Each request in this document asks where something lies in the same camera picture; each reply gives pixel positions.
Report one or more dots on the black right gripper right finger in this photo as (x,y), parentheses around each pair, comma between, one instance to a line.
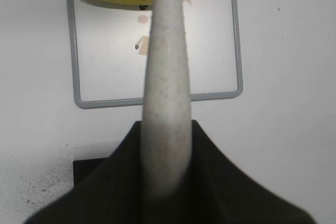
(222,193)

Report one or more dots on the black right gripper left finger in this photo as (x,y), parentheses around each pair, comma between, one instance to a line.
(110,194)

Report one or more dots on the knife with white speckled handle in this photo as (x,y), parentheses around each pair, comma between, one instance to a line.
(166,132)

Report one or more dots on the black knife stand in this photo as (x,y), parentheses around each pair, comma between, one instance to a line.
(83,168)

